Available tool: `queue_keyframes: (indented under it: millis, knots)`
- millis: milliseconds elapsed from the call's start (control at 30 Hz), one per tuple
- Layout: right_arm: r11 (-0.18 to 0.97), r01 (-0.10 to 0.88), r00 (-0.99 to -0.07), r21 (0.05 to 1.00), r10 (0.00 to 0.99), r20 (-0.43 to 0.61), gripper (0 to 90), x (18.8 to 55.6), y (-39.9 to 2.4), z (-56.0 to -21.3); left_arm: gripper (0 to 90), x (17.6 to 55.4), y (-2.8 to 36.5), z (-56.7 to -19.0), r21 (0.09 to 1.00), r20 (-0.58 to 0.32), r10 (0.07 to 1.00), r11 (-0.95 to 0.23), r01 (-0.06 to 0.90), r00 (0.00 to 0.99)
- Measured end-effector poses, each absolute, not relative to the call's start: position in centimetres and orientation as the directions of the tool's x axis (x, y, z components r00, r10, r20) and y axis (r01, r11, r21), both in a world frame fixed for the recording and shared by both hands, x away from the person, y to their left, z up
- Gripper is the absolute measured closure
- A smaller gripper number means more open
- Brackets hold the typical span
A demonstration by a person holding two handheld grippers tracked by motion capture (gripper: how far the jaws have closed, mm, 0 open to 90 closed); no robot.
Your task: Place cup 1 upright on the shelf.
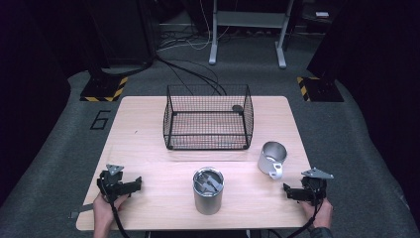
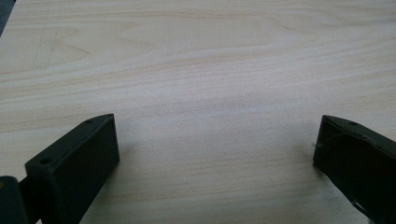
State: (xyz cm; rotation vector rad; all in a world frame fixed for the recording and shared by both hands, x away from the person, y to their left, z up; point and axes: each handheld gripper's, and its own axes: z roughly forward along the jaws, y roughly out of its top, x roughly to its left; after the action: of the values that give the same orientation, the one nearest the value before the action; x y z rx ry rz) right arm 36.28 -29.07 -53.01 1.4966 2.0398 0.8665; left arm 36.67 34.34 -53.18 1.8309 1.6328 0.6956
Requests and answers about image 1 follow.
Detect hand-held gripper cable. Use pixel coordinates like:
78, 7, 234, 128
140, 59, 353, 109
99, 179, 132, 238
286, 184, 326, 238

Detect person's right hand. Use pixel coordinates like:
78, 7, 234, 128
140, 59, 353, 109
299, 197, 334, 230

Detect silver metal mug with handle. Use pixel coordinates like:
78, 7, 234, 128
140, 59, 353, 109
257, 141, 288, 181

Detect person's left hand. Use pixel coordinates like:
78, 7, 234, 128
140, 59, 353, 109
92, 192, 131, 230

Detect black cabinet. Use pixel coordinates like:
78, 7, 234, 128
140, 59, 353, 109
83, 0, 157, 67

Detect white floor cables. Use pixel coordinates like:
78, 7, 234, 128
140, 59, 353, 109
157, 0, 232, 53

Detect dark curtain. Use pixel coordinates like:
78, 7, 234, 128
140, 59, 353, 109
0, 0, 72, 206
306, 0, 420, 216

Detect right hand-held gripper cable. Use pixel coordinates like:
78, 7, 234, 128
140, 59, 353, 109
286, 184, 326, 238

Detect steel tumbler with lid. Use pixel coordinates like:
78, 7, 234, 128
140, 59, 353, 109
192, 166, 226, 216

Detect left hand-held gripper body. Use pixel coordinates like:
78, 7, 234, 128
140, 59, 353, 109
96, 164, 126, 203

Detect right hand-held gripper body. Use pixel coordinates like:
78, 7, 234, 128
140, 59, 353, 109
300, 167, 335, 206

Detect grey tape strip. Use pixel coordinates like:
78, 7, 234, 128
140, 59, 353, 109
67, 202, 95, 220

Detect white metal desk frame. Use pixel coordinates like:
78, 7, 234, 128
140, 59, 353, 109
208, 0, 295, 69

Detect black yellow striped stand base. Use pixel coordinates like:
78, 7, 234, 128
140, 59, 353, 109
79, 75, 129, 103
296, 75, 345, 103

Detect black wire basket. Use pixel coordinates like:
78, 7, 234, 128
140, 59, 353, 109
162, 83, 255, 152

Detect left hand-held gripper cable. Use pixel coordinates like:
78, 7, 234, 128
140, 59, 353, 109
99, 179, 132, 238

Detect black floor cables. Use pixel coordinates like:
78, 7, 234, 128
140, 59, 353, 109
154, 54, 229, 97

